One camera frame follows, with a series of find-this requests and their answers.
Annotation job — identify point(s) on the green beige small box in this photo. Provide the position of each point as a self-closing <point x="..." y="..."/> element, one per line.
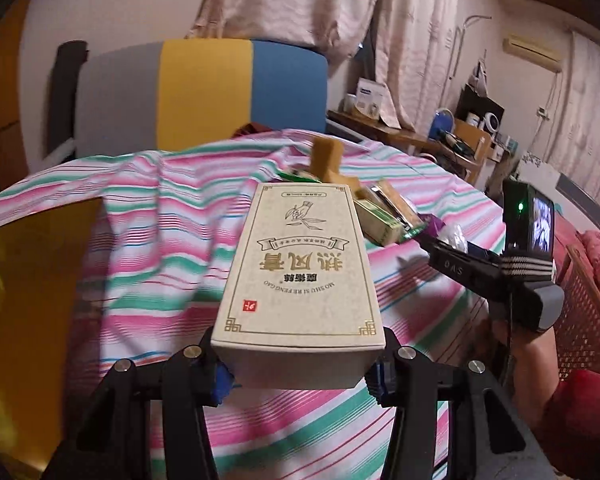
<point x="377" y="225"/>

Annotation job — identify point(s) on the yellow sponge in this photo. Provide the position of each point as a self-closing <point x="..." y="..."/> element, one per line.
<point x="325" y="157"/>
<point x="352" y="182"/>

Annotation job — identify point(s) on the upright yellow sponge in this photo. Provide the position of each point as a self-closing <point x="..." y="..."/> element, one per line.
<point x="325" y="157"/>

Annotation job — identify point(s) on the beige printed cardboard box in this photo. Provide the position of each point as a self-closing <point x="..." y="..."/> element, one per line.
<point x="299" y="309"/>

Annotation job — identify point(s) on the red sleeve forearm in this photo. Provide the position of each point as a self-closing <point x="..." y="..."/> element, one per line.
<point x="569" y="430"/>

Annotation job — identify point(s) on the grey yellow blue chair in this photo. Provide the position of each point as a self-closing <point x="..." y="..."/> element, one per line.
<point x="177" y="94"/>

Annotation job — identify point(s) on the gold tray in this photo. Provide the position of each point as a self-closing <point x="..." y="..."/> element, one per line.
<point x="41" y="259"/>

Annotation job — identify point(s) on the red wicker chair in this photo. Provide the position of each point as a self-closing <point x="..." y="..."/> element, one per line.
<point x="577" y="256"/>

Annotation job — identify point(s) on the pink patterned curtain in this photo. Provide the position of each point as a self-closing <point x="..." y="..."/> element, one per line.
<point x="412" y="40"/>

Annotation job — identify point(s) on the green cracker pack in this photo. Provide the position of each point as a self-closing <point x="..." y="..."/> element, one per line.
<point x="393" y="202"/>

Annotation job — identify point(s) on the right hand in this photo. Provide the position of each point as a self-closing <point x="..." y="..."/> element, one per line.
<point x="536" y="372"/>

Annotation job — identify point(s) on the white plastic wad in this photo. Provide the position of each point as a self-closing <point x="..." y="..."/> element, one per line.
<point x="453" y="235"/>

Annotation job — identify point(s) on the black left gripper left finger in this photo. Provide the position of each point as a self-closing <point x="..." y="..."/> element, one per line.
<point x="111" y="441"/>

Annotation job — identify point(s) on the white air conditioner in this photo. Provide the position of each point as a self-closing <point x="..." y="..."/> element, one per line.
<point x="533" y="53"/>

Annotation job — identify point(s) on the wooden desk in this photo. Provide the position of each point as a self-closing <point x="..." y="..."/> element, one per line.
<point x="405" y="139"/>

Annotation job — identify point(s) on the purple snack packet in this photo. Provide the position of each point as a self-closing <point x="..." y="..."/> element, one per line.
<point x="433" y="224"/>

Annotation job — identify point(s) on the blue round fan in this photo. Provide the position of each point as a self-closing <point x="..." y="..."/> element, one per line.
<point x="442" y="123"/>

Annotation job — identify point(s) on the black camera with screen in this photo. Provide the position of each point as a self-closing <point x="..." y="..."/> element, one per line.
<point x="529" y="217"/>

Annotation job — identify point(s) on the white blue product box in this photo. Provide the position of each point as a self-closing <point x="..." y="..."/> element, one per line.
<point x="369" y="97"/>

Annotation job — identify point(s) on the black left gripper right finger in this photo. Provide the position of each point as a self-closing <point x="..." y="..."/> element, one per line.
<point x="487" y="437"/>

